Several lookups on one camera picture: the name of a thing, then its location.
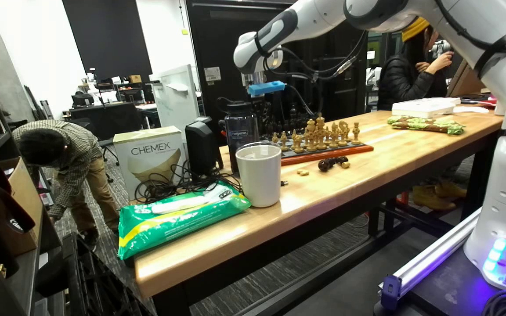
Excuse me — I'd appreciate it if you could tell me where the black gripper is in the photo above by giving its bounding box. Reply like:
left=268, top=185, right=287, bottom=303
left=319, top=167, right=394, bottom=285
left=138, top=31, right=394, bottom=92
left=262, top=97, right=291, bottom=122

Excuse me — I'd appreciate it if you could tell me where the dark translucent jar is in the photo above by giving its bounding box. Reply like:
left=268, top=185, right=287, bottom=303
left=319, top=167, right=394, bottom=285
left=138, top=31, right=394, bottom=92
left=224, top=99, right=262, bottom=178

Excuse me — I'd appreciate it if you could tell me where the white paper cup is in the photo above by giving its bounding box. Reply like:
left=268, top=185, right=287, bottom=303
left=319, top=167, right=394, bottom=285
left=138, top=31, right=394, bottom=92
left=234, top=143, right=284, bottom=211

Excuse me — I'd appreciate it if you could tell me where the wooden framed chessboard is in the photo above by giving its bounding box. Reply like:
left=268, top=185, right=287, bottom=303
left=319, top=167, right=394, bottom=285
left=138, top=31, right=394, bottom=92
left=261, top=136, right=377, bottom=169

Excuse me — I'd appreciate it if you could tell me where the black coffee grinder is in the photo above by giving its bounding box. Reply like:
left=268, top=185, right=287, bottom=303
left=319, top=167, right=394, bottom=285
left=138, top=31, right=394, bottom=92
left=183, top=117, right=220, bottom=185

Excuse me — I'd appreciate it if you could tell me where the large black cabinet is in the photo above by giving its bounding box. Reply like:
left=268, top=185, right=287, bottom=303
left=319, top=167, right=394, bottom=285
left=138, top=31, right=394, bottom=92
left=187, top=0, right=378, bottom=122

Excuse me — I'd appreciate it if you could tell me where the white board panel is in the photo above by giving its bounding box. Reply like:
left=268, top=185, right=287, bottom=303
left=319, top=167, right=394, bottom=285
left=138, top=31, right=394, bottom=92
left=150, top=64, right=205, bottom=136

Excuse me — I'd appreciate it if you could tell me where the person with yellow beanie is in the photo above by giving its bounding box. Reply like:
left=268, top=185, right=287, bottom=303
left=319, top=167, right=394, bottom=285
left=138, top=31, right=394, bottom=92
left=378, top=16, right=458, bottom=113

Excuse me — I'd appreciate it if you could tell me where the white Chemex filter box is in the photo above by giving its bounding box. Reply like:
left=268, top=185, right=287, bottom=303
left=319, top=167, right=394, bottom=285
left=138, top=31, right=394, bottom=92
left=110, top=125, right=189, bottom=204

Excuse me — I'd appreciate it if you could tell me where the green wipes package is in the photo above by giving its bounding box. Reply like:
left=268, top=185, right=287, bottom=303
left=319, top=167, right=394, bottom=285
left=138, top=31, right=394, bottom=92
left=117, top=181, right=254, bottom=264

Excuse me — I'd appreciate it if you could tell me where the white flat box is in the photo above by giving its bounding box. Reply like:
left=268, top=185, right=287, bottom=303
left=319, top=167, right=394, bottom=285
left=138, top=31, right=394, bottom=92
left=391, top=95, right=465, bottom=122

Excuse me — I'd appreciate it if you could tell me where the green brown oven mitt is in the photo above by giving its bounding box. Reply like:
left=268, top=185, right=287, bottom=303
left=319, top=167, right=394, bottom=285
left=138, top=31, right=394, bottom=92
left=387, top=115, right=466, bottom=139

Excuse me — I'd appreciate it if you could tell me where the cluttered background desk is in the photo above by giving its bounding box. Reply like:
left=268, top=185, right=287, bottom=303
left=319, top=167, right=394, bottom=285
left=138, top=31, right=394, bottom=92
left=67, top=69, right=162, bottom=141

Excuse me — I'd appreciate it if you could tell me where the brown leather boot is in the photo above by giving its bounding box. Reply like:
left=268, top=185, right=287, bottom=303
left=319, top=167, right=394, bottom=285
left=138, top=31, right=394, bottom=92
left=410, top=180, right=470, bottom=215

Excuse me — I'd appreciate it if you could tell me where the person in olive jacket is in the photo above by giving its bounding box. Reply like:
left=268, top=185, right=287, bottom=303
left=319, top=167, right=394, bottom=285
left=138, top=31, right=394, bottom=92
left=11, top=118, right=122, bottom=243

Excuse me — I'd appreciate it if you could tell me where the black plastic crate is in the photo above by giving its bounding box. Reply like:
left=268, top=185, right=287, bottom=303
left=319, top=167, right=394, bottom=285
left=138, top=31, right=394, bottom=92
left=34, top=231, right=154, bottom=316

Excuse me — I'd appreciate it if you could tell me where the brown cardboard box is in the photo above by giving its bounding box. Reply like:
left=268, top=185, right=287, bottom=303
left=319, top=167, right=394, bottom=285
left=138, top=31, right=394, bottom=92
left=0, top=145, right=46, bottom=260

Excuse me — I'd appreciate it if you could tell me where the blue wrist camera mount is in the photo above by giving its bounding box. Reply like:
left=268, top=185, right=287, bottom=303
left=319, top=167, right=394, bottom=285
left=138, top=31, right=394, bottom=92
left=247, top=80, right=291, bottom=101

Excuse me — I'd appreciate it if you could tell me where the black camera cable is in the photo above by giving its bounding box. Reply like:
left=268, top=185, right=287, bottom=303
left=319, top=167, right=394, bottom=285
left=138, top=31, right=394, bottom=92
left=285, top=85, right=320, bottom=120

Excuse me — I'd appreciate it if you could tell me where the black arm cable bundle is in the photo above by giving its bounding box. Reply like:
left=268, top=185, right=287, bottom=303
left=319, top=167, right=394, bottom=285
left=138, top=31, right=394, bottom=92
left=278, top=25, right=373, bottom=81

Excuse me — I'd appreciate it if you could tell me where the black cable tangle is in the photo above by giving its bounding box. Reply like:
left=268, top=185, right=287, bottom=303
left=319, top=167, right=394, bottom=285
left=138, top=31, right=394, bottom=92
left=134, top=167, right=210, bottom=206

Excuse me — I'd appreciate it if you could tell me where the aluminium rail with blue end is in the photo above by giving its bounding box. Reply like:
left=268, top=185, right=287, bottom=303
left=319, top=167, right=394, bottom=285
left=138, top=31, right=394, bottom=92
left=378, top=206, right=484, bottom=313

